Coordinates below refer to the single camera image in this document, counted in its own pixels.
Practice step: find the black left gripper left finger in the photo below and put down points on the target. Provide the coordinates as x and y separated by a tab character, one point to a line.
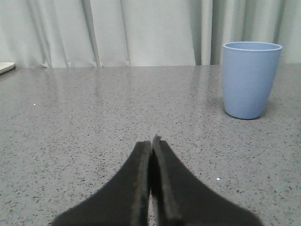
122	201

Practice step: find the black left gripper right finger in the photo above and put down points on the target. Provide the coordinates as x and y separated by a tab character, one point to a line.
182	200

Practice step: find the blue plastic cup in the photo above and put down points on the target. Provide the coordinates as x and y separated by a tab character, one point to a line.
248	72

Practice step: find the white flat object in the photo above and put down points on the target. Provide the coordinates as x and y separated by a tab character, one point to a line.
6	66

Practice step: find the grey curtain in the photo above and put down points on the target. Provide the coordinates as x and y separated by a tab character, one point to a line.
105	33

